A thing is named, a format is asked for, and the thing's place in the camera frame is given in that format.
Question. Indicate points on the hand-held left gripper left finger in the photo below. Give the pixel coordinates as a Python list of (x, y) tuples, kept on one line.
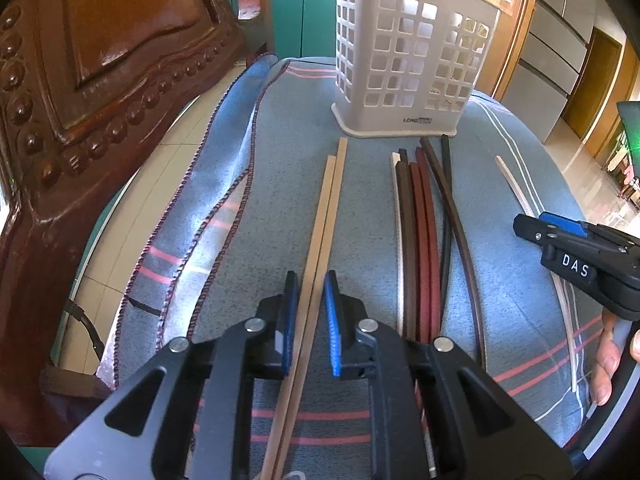
[(290, 320)]

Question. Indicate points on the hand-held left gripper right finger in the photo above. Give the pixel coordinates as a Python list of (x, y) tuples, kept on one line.
[(331, 320)]

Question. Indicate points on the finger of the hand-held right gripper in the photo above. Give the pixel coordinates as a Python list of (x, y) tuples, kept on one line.
[(530, 230), (562, 222)]

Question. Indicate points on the white chopstick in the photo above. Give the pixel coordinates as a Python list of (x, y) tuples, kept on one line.
[(525, 205), (398, 240)]

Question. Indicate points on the light wooden chopstick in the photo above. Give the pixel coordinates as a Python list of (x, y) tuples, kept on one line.
[(334, 195), (322, 200)]

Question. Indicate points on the white plastic lattice basket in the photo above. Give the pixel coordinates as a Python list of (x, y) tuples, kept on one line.
[(360, 110)]

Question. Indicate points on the person's right hand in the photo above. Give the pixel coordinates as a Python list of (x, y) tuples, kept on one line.
[(606, 370)]

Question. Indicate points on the long dark brown chopstick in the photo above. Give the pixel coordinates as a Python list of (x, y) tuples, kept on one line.
[(457, 220)]

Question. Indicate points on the blue striped cloth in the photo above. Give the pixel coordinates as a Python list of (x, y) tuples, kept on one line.
[(360, 240)]

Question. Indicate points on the black chopstick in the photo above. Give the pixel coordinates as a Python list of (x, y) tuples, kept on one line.
[(445, 185)]

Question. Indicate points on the red chopstick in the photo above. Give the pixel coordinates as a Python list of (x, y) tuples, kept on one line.
[(431, 240), (421, 240)]

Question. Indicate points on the wooden door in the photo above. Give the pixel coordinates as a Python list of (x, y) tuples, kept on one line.
[(595, 90)]

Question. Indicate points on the grey refrigerator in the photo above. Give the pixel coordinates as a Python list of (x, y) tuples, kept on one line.
[(555, 35)]

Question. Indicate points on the teal cabinet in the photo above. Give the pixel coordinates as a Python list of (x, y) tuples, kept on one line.
[(300, 5)]

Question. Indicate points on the carved wooden chair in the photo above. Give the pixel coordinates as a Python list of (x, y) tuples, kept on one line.
[(125, 35)]

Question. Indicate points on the wooden door frame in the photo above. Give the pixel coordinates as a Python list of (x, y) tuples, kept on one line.
[(520, 20)]

